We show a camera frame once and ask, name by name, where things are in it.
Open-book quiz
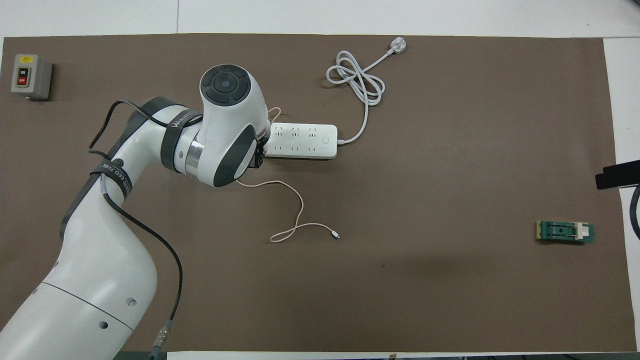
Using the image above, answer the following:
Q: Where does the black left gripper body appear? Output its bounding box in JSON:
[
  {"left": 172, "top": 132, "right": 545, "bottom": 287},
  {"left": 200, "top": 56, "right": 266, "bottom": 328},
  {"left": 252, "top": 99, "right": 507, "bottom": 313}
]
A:
[{"left": 252, "top": 137, "right": 266, "bottom": 171}]

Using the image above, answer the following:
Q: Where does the pink charging cable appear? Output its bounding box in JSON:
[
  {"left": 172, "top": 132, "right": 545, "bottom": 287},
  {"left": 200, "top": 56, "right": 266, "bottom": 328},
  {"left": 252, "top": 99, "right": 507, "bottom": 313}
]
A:
[{"left": 235, "top": 106, "right": 341, "bottom": 244}]

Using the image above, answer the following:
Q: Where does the white power strip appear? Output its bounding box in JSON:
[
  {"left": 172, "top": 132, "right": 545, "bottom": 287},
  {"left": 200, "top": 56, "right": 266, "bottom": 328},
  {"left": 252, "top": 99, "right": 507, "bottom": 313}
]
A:
[{"left": 262, "top": 122, "right": 339, "bottom": 160}]

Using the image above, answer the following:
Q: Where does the brown paper table mat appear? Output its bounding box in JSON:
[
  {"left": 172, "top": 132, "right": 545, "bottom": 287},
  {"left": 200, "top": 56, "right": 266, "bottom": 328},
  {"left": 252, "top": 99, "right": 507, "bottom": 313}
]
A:
[{"left": 0, "top": 33, "right": 637, "bottom": 353}]

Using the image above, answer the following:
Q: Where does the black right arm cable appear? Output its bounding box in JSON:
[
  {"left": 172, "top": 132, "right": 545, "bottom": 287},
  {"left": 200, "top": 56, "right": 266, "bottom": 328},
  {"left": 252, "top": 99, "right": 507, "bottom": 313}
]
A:
[{"left": 630, "top": 184, "right": 640, "bottom": 241}]

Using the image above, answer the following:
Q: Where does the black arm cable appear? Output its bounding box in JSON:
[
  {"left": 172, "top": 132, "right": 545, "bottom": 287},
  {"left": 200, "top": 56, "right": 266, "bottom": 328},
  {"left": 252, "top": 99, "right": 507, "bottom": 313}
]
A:
[
  {"left": 89, "top": 100, "right": 203, "bottom": 360},
  {"left": 630, "top": 184, "right": 640, "bottom": 241}
]

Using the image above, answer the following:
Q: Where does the black printed wrist strap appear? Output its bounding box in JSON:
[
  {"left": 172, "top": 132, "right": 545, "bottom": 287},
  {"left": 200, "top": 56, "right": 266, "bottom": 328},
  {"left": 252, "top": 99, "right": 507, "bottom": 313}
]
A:
[{"left": 160, "top": 107, "right": 203, "bottom": 173}]

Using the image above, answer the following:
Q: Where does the black printed forearm strap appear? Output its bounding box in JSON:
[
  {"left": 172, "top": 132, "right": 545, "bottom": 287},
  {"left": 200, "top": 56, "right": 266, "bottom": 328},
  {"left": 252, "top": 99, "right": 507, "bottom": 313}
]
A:
[{"left": 90, "top": 157, "right": 132, "bottom": 198}]

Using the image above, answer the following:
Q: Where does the white power cord with plug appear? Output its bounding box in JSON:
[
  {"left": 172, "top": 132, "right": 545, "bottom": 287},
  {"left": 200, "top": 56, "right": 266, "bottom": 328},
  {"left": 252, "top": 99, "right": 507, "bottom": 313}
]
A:
[{"left": 326, "top": 37, "right": 407, "bottom": 146}]

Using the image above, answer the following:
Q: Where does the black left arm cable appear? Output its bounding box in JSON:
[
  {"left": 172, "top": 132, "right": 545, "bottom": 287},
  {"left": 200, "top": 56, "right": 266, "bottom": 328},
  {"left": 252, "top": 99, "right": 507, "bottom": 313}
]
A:
[{"left": 89, "top": 100, "right": 203, "bottom": 360}]

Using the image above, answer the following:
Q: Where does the grey on-off switch box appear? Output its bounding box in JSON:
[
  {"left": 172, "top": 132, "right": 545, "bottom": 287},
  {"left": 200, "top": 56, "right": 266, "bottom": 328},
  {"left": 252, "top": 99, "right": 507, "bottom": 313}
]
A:
[{"left": 11, "top": 54, "right": 53, "bottom": 102}]

